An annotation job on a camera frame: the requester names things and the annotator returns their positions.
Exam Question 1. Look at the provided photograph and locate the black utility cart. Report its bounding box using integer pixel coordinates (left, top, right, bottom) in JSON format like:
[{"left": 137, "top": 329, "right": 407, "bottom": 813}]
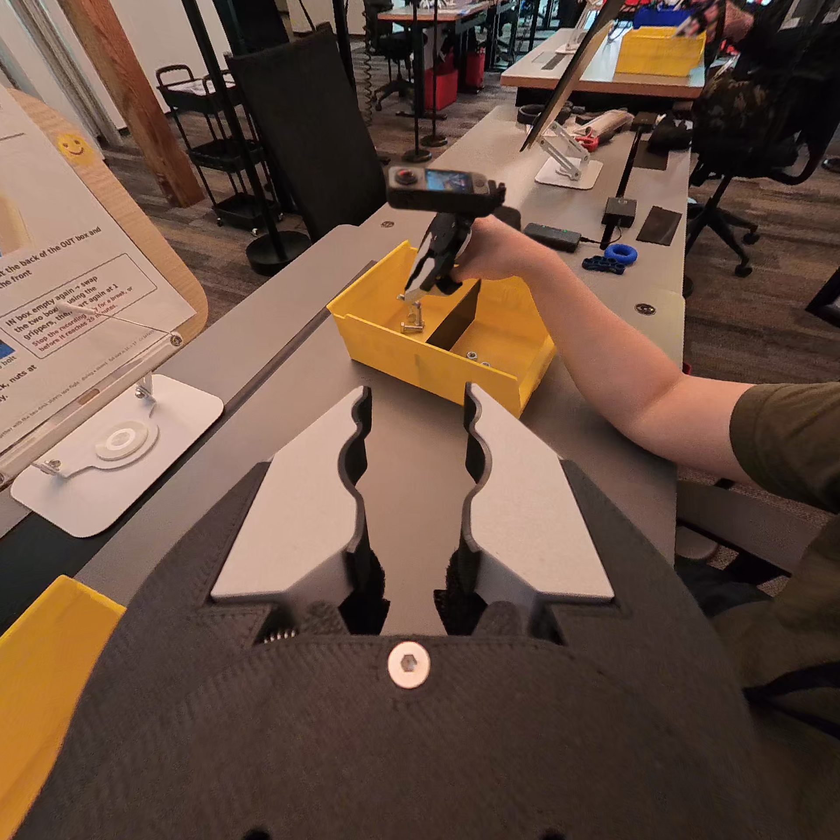
[{"left": 156, "top": 64, "right": 284, "bottom": 232}]

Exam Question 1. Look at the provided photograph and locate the wooden display board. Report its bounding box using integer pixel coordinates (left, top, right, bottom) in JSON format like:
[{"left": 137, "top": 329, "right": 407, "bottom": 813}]
[{"left": 0, "top": 87, "right": 211, "bottom": 368}]

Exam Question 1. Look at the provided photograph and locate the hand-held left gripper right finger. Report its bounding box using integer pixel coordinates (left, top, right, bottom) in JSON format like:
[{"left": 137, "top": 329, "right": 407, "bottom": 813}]
[{"left": 435, "top": 382, "right": 618, "bottom": 636}]

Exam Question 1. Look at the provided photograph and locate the tilted display board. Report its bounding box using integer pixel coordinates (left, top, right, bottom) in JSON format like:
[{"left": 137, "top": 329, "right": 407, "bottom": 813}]
[{"left": 520, "top": 0, "right": 621, "bottom": 153}]

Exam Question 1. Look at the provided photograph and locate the blue plastic bin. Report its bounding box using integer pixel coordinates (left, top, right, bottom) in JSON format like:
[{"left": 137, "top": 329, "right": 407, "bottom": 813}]
[{"left": 633, "top": 5, "right": 690, "bottom": 30}]

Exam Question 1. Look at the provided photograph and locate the wooden post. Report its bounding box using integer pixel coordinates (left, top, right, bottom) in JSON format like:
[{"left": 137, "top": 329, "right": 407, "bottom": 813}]
[{"left": 59, "top": 0, "right": 206, "bottom": 210}]

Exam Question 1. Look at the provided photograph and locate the person's right hand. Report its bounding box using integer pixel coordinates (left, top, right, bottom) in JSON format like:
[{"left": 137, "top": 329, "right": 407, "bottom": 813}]
[{"left": 458, "top": 218, "right": 547, "bottom": 284}]

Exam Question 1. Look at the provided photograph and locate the black office chair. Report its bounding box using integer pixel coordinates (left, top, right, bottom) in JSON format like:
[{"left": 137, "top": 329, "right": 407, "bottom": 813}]
[{"left": 682, "top": 0, "right": 840, "bottom": 277}]

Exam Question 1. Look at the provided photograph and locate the yellow plastic bin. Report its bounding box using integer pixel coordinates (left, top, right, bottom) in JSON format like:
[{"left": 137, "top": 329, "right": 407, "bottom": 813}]
[
  {"left": 617, "top": 26, "right": 707, "bottom": 76},
  {"left": 0, "top": 575, "right": 127, "bottom": 840}
]

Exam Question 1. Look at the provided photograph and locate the red storage box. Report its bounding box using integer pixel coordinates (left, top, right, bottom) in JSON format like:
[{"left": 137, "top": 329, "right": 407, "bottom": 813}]
[{"left": 423, "top": 66, "right": 460, "bottom": 111}]

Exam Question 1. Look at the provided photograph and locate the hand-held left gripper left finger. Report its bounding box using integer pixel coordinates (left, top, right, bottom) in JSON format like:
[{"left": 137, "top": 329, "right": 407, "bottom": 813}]
[{"left": 210, "top": 385, "right": 389, "bottom": 636}]

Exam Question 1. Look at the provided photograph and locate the person's right forearm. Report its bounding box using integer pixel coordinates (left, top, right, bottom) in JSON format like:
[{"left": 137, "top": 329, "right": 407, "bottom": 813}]
[{"left": 535, "top": 239, "right": 756, "bottom": 455}]

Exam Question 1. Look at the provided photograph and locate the black hub with lights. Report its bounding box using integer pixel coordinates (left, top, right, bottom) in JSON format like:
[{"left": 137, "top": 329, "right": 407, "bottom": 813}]
[{"left": 523, "top": 223, "right": 584, "bottom": 253}]

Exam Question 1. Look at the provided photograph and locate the black pouch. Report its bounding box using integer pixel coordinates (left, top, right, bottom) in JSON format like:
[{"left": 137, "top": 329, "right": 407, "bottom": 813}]
[{"left": 646, "top": 115, "right": 693, "bottom": 153}]

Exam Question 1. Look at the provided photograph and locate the black floor stand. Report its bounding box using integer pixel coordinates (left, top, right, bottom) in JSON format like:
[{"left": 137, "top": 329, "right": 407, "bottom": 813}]
[{"left": 180, "top": 0, "right": 312, "bottom": 277}]

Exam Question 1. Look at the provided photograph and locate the black rectangular mat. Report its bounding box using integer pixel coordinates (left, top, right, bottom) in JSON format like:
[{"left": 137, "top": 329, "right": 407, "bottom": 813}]
[{"left": 635, "top": 205, "right": 685, "bottom": 248}]

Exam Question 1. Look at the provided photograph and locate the printed instruction sheet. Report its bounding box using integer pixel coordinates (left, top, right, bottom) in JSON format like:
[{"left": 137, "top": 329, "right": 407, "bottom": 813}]
[{"left": 0, "top": 85, "right": 198, "bottom": 454}]

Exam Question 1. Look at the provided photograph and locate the yellow bin with divider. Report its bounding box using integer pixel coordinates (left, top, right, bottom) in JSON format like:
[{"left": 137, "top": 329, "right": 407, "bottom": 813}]
[{"left": 327, "top": 239, "right": 557, "bottom": 419}]

